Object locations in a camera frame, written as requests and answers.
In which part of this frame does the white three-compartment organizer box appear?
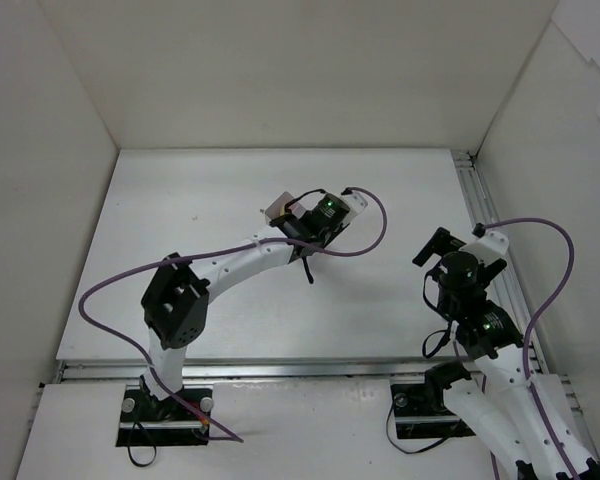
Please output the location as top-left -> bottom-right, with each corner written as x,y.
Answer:
263,191 -> 301,225

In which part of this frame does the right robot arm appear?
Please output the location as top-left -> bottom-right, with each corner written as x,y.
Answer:
413,225 -> 600,479

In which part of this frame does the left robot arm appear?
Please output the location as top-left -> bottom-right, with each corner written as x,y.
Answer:
141,191 -> 368,420

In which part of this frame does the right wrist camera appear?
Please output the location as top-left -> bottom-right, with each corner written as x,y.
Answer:
461,223 -> 509,266

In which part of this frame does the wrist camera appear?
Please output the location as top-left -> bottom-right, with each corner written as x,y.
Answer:
340,188 -> 368,226
461,223 -> 509,266

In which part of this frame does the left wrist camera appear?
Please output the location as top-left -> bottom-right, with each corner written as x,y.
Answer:
340,188 -> 368,226

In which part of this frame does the aluminium frame rail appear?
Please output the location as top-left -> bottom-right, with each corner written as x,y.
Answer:
452,149 -> 600,480

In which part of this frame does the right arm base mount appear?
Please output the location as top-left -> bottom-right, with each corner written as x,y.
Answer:
389,361 -> 475,440

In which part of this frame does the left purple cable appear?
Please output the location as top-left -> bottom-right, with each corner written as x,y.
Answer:
78,187 -> 389,444

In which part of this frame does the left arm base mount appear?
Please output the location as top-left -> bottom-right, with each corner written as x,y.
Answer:
116,387 -> 208,447

